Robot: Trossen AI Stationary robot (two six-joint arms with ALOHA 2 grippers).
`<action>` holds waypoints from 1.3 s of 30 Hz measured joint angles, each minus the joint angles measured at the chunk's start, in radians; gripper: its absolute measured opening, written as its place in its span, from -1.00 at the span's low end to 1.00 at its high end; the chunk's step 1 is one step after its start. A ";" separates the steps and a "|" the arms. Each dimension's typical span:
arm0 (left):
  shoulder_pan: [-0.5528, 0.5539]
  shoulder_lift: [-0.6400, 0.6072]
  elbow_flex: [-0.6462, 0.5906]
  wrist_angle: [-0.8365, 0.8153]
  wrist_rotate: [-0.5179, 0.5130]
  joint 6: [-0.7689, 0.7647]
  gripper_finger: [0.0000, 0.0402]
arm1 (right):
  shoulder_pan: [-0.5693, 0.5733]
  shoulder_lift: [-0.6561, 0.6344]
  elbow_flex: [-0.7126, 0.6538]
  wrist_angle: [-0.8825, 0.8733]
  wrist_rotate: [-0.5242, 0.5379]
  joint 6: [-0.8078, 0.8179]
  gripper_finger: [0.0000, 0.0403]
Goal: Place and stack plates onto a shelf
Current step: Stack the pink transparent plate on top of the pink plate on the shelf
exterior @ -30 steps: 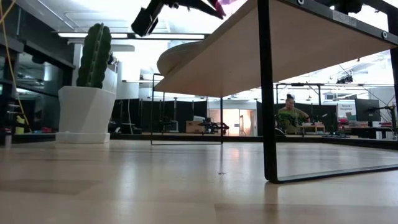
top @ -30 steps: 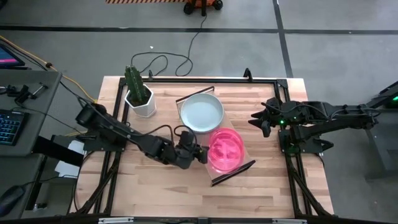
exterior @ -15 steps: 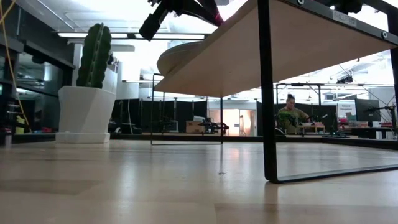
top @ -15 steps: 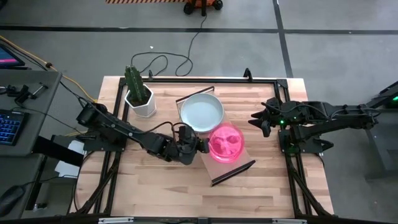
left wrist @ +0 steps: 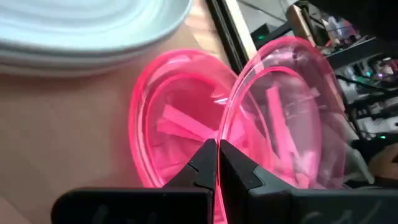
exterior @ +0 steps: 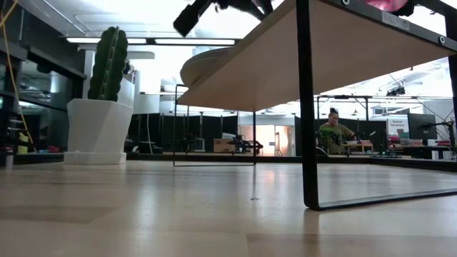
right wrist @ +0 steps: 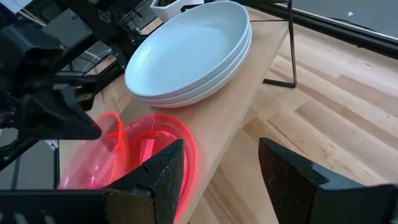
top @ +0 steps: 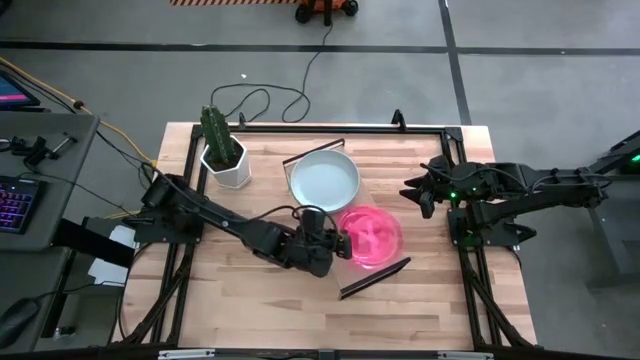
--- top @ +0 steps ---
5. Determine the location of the white angular plant pot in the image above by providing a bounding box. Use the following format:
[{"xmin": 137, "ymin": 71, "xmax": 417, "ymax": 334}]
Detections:
[{"xmin": 199, "ymin": 135, "xmax": 253, "ymax": 190}]

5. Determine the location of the black aluminium table frame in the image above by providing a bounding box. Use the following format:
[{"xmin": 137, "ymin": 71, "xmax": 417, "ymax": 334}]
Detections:
[{"xmin": 107, "ymin": 108, "xmax": 539, "ymax": 360}]

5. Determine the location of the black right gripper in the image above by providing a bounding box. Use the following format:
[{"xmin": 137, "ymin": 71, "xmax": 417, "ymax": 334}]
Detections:
[{"xmin": 398, "ymin": 154, "xmax": 481, "ymax": 220}]

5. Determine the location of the yellow cable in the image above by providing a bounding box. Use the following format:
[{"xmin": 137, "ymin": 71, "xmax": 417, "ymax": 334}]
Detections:
[{"xmin": 0, "ymin": 56, "xmax": 157, "ymax": 167}]

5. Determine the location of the black computer mouse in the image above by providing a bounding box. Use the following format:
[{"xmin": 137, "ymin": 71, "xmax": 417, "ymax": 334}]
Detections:
[{"xmin": 0, "ymin": 296, "xmax": 42, "ymax": 350}]

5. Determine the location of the white paper sheet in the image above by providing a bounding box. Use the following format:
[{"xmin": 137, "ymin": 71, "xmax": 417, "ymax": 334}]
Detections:
[{"xmin": 87, "ymin": 223, "xmax": 137, "ymax": 287}]

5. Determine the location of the green cactus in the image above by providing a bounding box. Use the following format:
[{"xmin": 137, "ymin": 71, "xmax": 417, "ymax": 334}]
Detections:
[{"xmin": 199, "ymin": 104, "xmax": 240, "ymax": 169}]

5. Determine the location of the laptop screen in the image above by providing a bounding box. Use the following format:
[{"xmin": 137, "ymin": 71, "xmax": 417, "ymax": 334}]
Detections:
[{"xmin": 0, "ymin": 69, "xmax": 42, "ymax": 110}]

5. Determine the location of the backlit keyboard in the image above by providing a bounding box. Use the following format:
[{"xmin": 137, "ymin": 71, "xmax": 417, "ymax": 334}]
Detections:
[{"xmin": 0, "ymin": 175, "xmax": 47, "ymax": 235}]

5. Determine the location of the orange wheeled cart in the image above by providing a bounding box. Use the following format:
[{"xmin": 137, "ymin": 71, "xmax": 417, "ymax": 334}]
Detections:
[{"xmin": 294, "ymin": 0, "xmax": 360, "ymax": 27}]

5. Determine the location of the pink translucent plastic plate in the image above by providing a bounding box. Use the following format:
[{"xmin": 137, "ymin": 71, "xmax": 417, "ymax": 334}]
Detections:
[
  {"xmin": 337, "ymin": 206, "xmax": 404, "ymax": 265},
  {"xmin": 335, "ymin": 205, "xmax": 406, "ymax": 267}
]

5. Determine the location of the black desk clamp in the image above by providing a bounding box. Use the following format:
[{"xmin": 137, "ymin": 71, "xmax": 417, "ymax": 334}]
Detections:
[{"xmin": 8, "ymin": 131, "xmax": 80, "ymax": 169}]

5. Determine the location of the black floor cable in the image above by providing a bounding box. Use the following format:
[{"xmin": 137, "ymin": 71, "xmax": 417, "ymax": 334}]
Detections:
[{"xmin": 209, "ymin": 22, "xmax": 335, "ymax": 125}]

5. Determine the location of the grey side desk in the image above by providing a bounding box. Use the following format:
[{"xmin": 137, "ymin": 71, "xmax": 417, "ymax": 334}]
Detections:
[{"xmin": 0, "ymin": 110, "xmax": 101, "ymax": 252}]

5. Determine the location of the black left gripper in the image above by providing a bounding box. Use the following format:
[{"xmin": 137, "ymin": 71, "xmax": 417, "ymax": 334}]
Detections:
[{"xmin": 279, "ymin": 208, "xmax": 354, "ymax": 279}]

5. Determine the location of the white round plate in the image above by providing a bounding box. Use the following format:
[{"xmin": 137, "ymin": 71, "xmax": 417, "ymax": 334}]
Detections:
[{"xmin": 289, "ymin": 148, "xmax": 362, "ymax": 215}]

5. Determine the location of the white bracket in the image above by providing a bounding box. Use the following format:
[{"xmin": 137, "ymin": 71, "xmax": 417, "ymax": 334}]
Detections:
[
  {"xmin": 437, "ymin": 350, "xmax": 495, "ymax": 360},
  {"xmin": 157, "ymin": 348, "xmax": 217, "ymax": 360}
]

